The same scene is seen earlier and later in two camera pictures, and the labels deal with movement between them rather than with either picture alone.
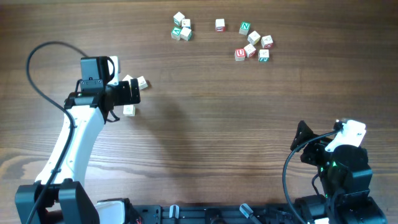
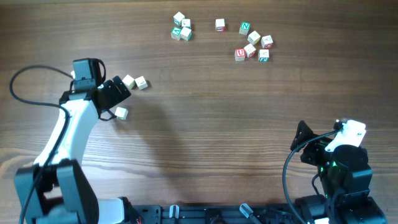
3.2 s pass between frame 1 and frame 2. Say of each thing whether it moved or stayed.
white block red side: stayed
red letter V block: stayed
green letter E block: moved
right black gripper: stayed
